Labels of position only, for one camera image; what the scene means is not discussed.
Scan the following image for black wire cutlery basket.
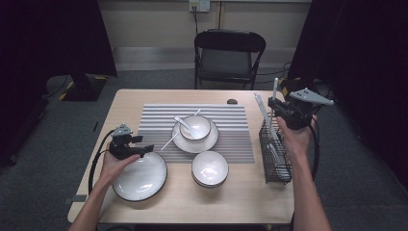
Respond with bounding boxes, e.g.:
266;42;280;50
258;112;294;185

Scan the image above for black outlet cable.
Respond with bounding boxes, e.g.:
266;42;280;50
191;5;200;36

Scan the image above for person's left hand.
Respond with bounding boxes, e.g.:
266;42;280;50
99;149;142;189

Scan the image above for white plate with dark rim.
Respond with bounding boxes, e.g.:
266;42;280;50
111;150;168;203
171;115;220;154

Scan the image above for white bowl with dark rim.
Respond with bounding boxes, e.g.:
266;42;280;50
179;115;213;141
191;150;230;188
192;177;228;190

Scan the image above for person's right hand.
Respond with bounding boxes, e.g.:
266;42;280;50
276;115;319;158

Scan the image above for black stand base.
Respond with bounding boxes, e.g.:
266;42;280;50
59;71;109;103
278;76;325;103

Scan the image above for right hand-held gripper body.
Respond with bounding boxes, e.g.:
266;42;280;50
275;87;335;131

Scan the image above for black curtain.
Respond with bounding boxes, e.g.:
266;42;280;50
0;0;118;167
287;0;408;191

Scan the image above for black floor cable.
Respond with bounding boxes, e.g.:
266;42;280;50
41;75;70;100
256;61;293;85

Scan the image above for left hand-held gripper cable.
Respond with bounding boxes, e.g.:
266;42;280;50
88;129;115;196

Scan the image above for black folding chair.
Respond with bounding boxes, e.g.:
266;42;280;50
193;28;268;90

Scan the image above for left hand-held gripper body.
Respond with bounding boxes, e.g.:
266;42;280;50
108;123;143;161

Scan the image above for white wall outlet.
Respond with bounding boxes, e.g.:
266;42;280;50
188;0;211;13

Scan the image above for grey tape piece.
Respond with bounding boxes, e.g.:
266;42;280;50
63;193;89;205

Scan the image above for grey striped placemat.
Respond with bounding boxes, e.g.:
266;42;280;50
138;103;256;165

